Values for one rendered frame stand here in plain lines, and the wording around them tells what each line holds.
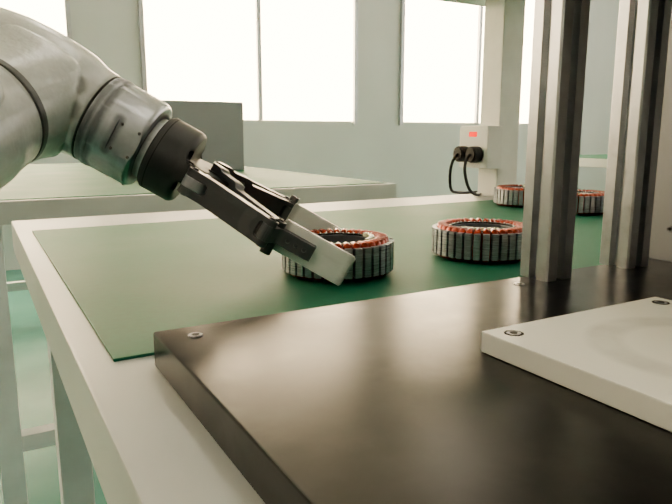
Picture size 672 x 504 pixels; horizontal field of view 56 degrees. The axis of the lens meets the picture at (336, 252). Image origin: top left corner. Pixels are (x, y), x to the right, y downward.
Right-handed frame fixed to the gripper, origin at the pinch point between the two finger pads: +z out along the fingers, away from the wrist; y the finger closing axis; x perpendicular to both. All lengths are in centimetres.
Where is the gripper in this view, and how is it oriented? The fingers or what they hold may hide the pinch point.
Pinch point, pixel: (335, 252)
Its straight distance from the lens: 63.1
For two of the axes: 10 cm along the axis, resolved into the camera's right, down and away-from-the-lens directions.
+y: 0.1, 1.8, -9.8
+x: 5.0, -8.5, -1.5
